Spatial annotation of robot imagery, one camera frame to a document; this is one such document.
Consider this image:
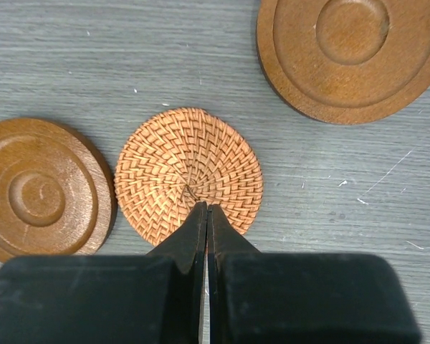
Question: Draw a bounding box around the woven rattan coaster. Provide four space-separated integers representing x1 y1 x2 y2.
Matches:
114 107 264 246

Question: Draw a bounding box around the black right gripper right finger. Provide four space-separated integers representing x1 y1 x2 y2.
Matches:
207 206 422 343

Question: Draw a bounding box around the wooden coaster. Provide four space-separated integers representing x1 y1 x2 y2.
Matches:
0 118 117 262
256 1 430 125

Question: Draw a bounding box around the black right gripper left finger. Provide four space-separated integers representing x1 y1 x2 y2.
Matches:
0 203 207 343

